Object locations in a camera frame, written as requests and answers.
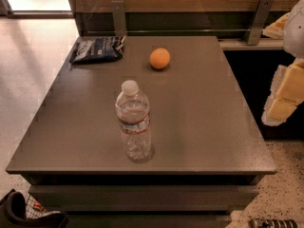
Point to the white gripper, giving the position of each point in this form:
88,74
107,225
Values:
294,32

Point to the clear plastic water bottle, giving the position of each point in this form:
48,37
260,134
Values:
133,112

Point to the blue chip bag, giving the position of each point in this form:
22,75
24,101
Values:
98,50

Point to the orange fruit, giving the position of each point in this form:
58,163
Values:
159,58

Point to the wooden back panel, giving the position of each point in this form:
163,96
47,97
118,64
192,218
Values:
223,18

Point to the dark cylindrical object on floor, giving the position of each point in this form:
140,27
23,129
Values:
275,223

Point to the black bin with net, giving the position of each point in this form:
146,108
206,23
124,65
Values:
16,213

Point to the right metal bracket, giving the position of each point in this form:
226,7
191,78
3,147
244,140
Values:
252,35

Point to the metal bracket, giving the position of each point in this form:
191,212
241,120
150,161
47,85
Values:
118,15
252,35

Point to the left metal bracket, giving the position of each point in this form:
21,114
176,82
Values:
118,15

